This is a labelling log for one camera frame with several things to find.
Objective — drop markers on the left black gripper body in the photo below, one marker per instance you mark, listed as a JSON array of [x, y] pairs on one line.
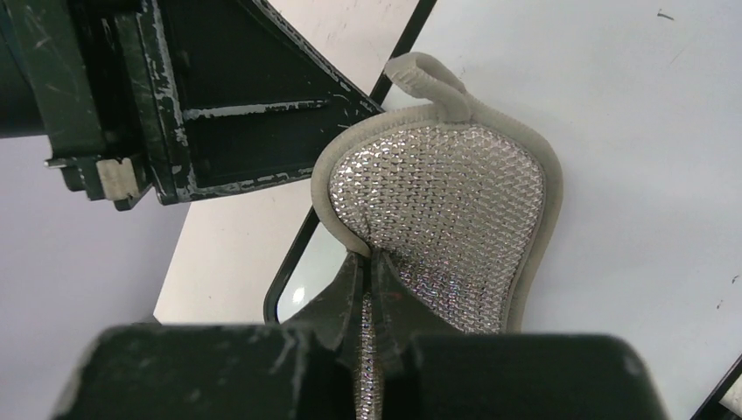
[[102, 79]]

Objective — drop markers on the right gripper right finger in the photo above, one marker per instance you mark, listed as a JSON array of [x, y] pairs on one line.
[[398, 315]]

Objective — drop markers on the silver mesh sponge eraser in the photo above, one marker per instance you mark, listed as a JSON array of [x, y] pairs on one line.
[[463, 198]]

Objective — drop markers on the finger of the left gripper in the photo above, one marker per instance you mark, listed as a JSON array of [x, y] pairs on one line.
[[241, 100]]

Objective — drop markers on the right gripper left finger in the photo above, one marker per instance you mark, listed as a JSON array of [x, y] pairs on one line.
[[335, 314]]

